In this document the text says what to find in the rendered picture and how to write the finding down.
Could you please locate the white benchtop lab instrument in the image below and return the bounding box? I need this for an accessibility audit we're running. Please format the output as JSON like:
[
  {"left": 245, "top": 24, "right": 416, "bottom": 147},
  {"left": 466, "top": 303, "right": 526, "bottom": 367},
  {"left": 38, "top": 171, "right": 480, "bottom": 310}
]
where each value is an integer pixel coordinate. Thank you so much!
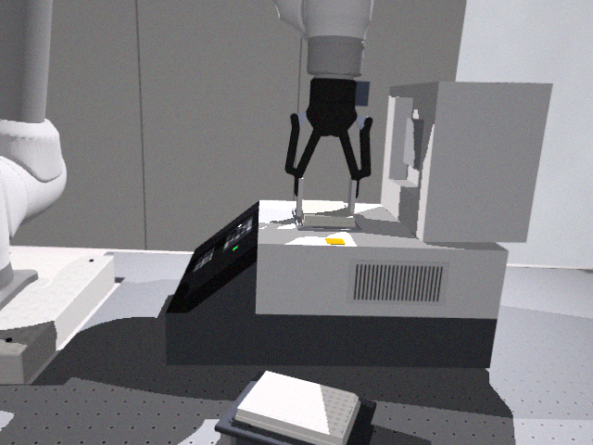
[{"left": 166, "top": 82, "right": 553, "bottom": 369}]

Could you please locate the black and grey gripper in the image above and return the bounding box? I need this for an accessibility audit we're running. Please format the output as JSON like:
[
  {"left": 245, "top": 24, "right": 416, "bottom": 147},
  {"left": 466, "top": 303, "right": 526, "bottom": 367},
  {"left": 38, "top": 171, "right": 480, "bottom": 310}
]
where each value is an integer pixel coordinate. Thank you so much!
[{"left": 285, "top": 77, "right": 372, "bottom": 217}]

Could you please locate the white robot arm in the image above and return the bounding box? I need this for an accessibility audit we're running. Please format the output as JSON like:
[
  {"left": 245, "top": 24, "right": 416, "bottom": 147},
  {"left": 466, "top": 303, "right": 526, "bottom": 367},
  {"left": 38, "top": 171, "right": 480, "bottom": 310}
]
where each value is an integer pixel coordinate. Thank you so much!
[{"left": 0, "top": 0, "right": 373, "bottom": 311}]

